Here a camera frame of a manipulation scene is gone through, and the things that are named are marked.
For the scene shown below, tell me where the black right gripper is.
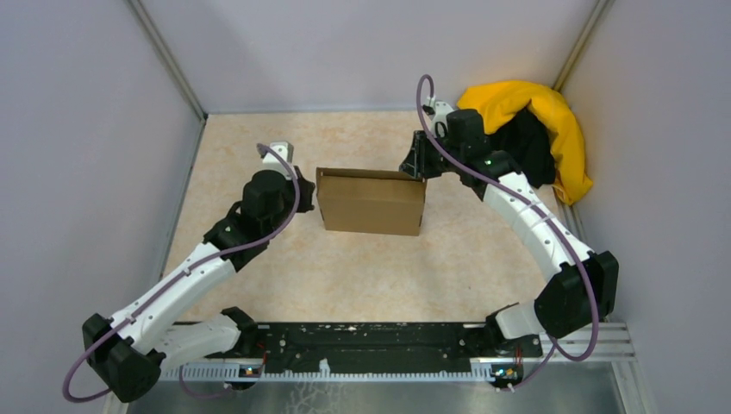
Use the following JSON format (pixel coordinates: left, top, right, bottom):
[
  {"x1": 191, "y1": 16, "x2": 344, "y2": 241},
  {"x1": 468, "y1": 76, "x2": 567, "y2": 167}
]
[{"x1": 398, "y1": 129, "x2": 463, "y2": 180}]

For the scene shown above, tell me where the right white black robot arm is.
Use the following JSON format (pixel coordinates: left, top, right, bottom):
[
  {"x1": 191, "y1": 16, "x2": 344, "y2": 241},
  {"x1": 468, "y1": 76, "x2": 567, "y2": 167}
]
[{"x1": 399, "y1": 101, "x2": 619, "y2": 355}]

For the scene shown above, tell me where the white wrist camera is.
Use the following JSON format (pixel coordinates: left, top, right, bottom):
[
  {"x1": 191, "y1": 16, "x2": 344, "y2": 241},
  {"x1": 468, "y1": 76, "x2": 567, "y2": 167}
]
[
  {"x1": 422, "y1": 97, "x2": 454, "y2": 137},
  {"x1": 256, "y1": 141, "x2": 295, "y2": 180}
]

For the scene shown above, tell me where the black cloth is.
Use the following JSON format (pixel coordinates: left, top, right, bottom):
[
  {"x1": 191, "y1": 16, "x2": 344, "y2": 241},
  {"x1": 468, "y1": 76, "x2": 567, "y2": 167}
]
[{"x1": 490, "y1": 107, "x2": 557, "y2": 188}]

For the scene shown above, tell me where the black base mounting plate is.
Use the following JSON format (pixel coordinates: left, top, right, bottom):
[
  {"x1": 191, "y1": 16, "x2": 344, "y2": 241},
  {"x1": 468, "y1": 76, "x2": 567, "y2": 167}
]
[{"x1": 213, "y1": 323, "x2": 543, "y2": 374}]

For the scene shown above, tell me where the aluminium frame rail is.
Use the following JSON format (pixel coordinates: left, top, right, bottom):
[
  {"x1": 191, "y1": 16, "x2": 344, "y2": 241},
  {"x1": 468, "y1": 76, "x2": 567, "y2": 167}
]
[{"x1": 103, "y1": 314, "x2": 653, "y2": 413}]

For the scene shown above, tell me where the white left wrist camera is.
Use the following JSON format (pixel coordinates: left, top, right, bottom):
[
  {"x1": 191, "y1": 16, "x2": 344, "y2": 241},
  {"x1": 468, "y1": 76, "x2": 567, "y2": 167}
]
[{"x1": 256, "y1": 141, "x2": 295, "y2": 180}]

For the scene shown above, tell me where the yellow cloth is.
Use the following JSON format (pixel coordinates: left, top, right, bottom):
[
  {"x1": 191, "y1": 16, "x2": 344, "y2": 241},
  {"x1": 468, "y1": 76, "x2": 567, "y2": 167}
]
[{"x1": 457, "y1": 80, "x2": 593, "y2": 205}]

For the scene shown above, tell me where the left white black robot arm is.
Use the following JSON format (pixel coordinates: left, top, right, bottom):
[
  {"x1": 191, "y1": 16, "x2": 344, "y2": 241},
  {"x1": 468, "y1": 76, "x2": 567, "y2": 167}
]
[{"x1": 82, "y1": 170, "x2": 316, "y2": 403}]

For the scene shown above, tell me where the brown cardboard box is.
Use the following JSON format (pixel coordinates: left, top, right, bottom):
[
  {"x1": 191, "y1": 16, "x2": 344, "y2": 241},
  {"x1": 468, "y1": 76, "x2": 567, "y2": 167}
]
[{"x1": 316, "y1": 167, "x2": 427, "y2": 236}]

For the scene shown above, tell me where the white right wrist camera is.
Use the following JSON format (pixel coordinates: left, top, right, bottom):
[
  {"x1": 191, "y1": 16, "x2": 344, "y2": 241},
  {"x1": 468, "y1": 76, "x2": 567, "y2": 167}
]
[{"x1": 422, "y1": 97, "x2": 454, "y2": 137}]

